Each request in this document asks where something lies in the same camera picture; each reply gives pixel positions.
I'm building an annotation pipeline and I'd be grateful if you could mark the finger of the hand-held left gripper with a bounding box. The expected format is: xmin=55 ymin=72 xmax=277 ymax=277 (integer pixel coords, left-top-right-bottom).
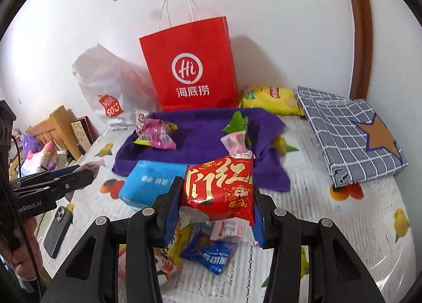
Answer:
xmin=10 ymin=165 xmax=83 ymax=188
xmin=13 ymin=169 xmax=97 ymax=205

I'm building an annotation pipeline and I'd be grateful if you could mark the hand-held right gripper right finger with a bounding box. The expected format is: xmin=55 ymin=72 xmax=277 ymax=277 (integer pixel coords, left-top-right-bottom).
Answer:
xmin=252 ymin=193 xmax=386 ymax=303

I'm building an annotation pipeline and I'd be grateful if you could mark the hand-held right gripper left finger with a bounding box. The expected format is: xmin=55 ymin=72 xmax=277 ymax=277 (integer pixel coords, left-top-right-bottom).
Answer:
xmin=40 ymin=176 xmax=185 ymax=303

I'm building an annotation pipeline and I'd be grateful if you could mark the yellow triangular snack packet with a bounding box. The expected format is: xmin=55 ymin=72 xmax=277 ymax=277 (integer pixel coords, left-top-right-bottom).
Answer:
xmin=166 ymin=222 xmax=193 ymax=267

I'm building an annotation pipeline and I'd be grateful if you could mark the blue snack packet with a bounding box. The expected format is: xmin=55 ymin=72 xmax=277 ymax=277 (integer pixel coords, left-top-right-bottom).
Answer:
xmin=181 ymin=231 xmax=235 ymax=275

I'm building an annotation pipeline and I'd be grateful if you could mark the red snack packet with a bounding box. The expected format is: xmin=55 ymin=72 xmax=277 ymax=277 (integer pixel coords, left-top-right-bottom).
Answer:
xmin=180 ymin=155 xmax=256 ymax=227

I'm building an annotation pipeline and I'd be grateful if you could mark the pink round candy packet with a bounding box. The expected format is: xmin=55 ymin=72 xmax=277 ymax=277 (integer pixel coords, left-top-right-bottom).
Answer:
xmin=220 ymin=132 xmax=253 ymax=158

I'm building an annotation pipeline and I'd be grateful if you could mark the pink long strip packet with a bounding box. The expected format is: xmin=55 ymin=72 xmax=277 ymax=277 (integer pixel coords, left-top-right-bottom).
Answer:
xmin=132 ymin=108 xmax=149 ymax=137

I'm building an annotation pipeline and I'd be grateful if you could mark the magenta snack packet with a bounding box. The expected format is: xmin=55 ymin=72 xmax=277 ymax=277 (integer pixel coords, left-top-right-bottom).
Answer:
xmin=133 ymin=118 xmax=179 ymax=150

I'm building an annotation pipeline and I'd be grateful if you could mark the green snack packet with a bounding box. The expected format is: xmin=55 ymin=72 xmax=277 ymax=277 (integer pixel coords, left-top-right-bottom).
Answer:
xmin=222 ymin=111 xmax=249 ymax=134

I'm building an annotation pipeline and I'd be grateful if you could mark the person's left hand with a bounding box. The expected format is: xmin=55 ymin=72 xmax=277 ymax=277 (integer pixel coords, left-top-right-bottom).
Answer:
xmin=0 ymin=217 xmax=43 ymax=281

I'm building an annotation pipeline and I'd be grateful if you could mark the pink plush toy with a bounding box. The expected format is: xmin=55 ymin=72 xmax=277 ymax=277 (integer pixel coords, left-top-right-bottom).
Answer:
xmin=26 ymin=141 xmax=56 ymax=172

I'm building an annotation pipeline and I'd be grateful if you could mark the small pale pink packet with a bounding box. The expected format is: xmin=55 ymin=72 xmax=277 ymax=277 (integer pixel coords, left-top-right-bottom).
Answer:
xmin=211 ymin=219 xmax=251 ymax=244

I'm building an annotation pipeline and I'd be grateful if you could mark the purple plush toy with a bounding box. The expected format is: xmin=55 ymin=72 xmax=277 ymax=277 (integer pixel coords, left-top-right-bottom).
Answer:
xmin=21 ymin=134 xmax=43 ymax=158

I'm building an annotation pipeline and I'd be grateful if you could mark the black smartphone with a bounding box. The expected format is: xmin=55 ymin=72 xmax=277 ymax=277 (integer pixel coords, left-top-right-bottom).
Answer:
xmin=43 ymin=206 xmax=74 ymax=259

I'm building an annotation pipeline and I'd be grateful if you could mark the wooden bed headboard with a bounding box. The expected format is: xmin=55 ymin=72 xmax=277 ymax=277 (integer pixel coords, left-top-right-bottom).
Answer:
xmin=26 ymin=105 xmax=83 ymax=162

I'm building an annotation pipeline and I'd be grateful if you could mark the blue tissue pack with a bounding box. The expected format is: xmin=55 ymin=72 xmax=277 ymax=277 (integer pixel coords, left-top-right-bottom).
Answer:
xmin=119 ymin=160 xmax=188 ymax=209

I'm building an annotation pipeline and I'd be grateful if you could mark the fruit print tablecloth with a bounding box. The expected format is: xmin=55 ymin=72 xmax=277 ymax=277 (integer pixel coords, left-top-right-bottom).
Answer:
xmin=33 ymin=115 xmax=413 ymax=303

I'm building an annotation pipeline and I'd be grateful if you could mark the purple towel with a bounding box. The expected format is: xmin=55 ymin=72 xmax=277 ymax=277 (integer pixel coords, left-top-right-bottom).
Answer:
xmin=112 ymin=108 xmax=291 ymax=192

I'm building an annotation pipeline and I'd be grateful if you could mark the white plastic shopping bag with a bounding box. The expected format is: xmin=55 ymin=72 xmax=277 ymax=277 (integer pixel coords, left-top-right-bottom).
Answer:
xmin=72 ymin=42 xmax=159 ymax=130

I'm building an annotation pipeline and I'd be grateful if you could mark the grey checked folded cloth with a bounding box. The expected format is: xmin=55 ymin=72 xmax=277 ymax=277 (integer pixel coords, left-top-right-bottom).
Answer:
xmin=294 ymin=85 xmax=409 ymax=188

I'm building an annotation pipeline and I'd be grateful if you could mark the yellow chip bag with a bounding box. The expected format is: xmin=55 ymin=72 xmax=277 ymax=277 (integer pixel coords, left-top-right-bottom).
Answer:
xmin=238 ymin=86 xmax=305 ymax=116

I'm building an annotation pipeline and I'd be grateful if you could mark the red paper bag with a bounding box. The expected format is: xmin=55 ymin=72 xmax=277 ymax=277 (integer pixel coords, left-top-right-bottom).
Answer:
xmin=139 ymin=0 xmax=239 ymax=112

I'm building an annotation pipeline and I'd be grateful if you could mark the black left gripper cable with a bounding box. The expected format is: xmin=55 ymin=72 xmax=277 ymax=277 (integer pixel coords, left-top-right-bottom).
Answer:
xmin=11 ymin=135 xmax=47 ymax=294

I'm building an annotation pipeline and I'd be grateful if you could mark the brown picture frame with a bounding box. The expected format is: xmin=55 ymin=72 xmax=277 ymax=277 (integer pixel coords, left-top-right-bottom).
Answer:
xmin=70 ymin=117 xmax=99 ymax=153

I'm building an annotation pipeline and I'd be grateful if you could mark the brown wooden door frame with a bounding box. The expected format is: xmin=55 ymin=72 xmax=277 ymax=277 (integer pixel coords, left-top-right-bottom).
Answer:
xmin=341 ymin=0 xmax=375 ymax=101

